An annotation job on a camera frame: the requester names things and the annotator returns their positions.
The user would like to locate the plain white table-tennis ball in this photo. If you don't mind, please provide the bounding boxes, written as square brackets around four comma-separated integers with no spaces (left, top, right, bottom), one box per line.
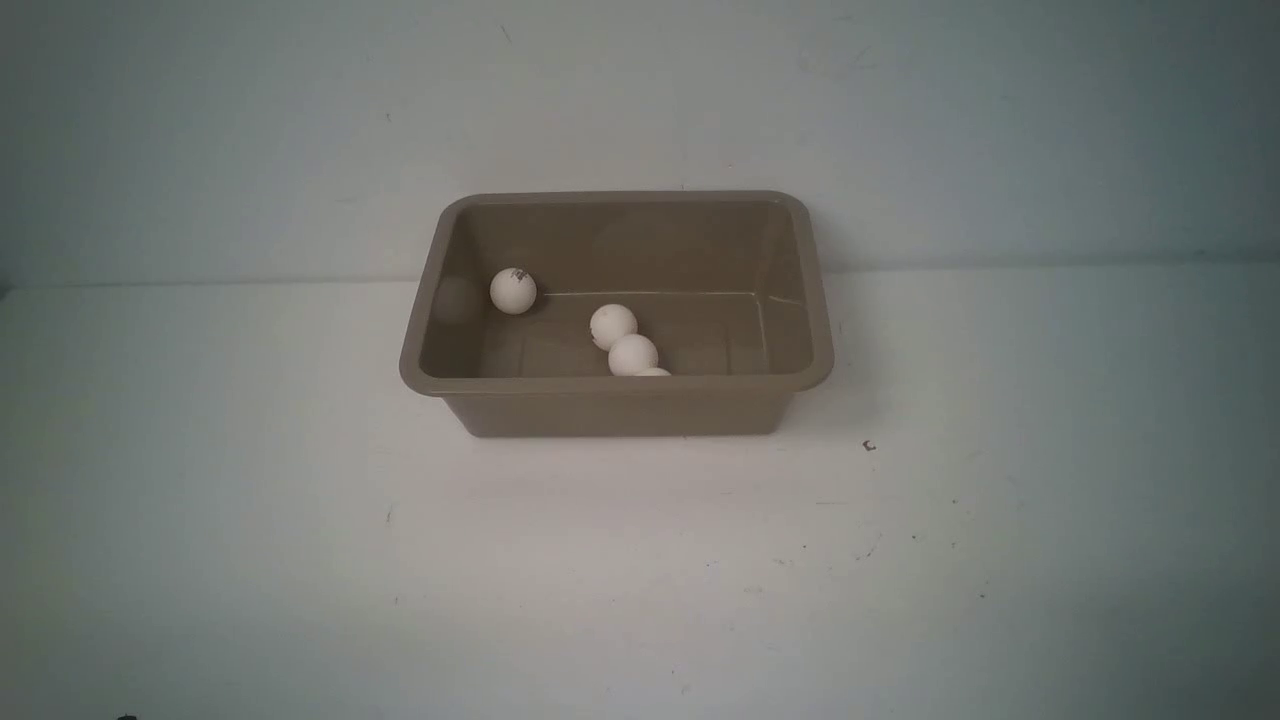
[607,333,659,377]

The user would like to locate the white table-tennis ball blue logo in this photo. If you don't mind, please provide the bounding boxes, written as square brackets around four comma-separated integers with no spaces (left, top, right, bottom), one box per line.
[589,304,639,352]

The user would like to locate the brown plastic bin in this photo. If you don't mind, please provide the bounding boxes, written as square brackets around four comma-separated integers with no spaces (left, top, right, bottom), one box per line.
[399,190,835,438]

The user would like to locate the white table-tennis ball black print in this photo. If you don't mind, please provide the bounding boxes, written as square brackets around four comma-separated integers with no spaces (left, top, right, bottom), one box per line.
[489,266,538,316]

